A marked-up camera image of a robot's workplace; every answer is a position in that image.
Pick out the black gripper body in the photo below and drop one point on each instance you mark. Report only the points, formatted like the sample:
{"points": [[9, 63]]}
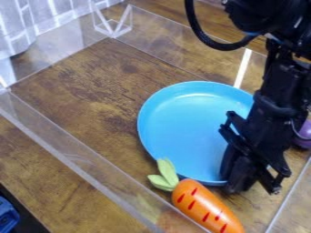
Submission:
{"points": [[262, 135]]}

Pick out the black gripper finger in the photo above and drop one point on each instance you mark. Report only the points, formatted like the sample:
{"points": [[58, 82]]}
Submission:
{"points": [[230, 156], [246, 173]]}

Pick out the orange toy carrot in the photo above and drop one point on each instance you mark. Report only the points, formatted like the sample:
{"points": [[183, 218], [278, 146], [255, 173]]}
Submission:
{"points": [[195, 201]]}

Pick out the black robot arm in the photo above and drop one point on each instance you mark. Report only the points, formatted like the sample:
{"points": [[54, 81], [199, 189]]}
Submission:
{"points": [[284, 21]]}

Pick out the purple toy eggplant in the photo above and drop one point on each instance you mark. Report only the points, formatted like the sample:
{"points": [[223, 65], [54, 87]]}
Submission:
{"points": [[305, 132]]}

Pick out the blue plastic plate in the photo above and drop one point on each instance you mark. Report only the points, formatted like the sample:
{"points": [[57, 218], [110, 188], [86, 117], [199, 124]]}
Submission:
{"points": [[179, 122]]}

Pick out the blue object at corner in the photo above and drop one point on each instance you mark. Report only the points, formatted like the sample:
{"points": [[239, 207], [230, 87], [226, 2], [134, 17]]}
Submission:
{"points": [[10, 216]]}

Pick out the white patterned curtain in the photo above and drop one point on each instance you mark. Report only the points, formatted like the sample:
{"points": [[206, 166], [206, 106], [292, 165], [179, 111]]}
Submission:
{"points": [[29, 18]]}

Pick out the clear acrylic enclosure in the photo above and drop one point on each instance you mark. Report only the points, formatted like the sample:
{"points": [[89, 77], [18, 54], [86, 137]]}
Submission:
{"points": [[73, 159]]}

